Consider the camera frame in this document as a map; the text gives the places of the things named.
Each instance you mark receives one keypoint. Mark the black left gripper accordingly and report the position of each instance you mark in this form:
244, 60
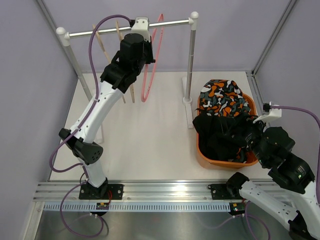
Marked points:
148, 45

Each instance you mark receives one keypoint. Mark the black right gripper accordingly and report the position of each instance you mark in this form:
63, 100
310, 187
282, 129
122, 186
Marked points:
248, 124

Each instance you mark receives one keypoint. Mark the pink plastic hanger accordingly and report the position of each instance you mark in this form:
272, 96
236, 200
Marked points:
146, 91

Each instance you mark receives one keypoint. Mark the black shorts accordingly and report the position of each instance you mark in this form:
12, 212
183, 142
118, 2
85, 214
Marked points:
219, 137

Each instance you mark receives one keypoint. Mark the beige wooden hanger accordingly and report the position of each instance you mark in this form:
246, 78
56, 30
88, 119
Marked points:
131, 88
99, 40

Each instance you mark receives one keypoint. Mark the orange camouflage shorts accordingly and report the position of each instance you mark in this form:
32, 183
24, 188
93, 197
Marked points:
222, 98

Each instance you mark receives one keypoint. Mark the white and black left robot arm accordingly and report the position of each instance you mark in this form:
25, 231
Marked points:
135, 51

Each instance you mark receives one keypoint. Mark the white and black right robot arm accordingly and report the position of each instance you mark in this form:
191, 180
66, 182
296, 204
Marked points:
272, 147

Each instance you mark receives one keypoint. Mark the orange plastic laundry basket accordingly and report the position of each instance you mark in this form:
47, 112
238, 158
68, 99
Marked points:
212, 164

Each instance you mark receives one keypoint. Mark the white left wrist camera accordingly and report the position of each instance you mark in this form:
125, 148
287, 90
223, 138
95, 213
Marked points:
141, 27

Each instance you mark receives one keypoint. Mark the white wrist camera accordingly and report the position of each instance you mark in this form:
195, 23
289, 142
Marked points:
141, 27
273, 112

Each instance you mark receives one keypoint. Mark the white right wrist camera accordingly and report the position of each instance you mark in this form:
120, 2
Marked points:
273, 112

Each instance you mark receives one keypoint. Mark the white slotted cable duct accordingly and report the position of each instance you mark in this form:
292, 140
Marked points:
139, 207

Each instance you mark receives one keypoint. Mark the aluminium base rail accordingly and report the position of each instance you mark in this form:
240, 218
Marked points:
134, 191

